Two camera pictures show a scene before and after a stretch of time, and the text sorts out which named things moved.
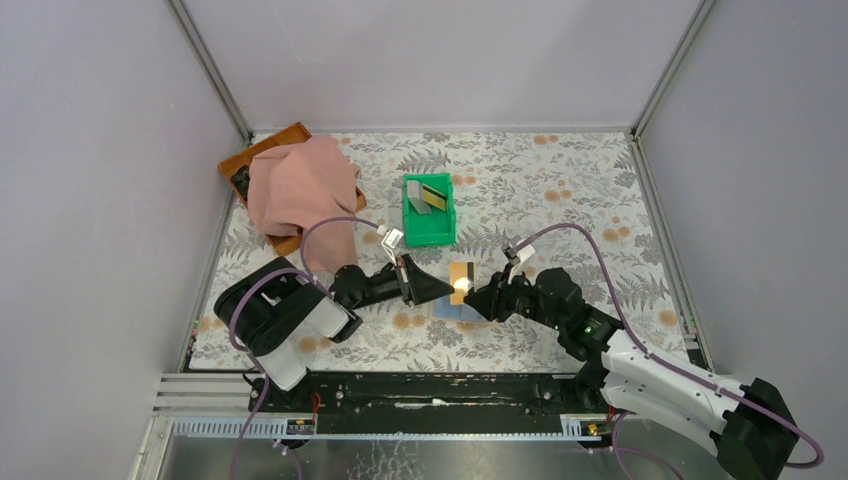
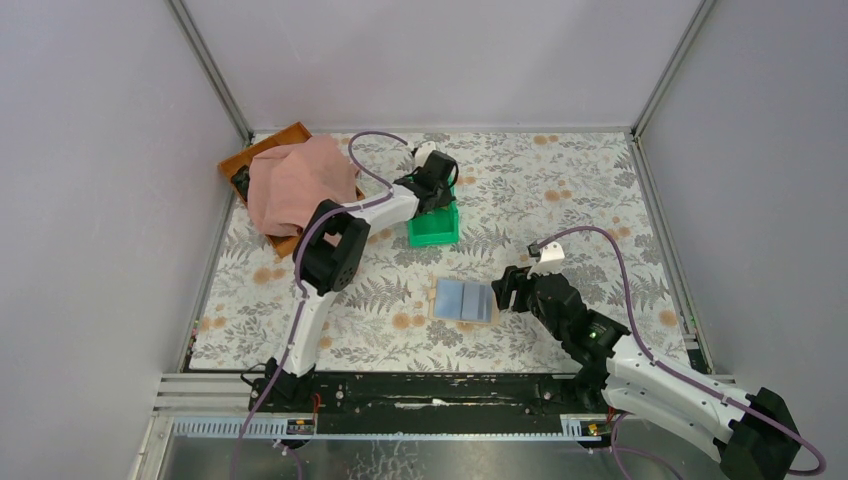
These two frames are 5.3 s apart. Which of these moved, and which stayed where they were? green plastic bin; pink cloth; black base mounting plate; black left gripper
Moved: black left gripper
Stayed: pink cloth; green plastic bin; black base mounting plate
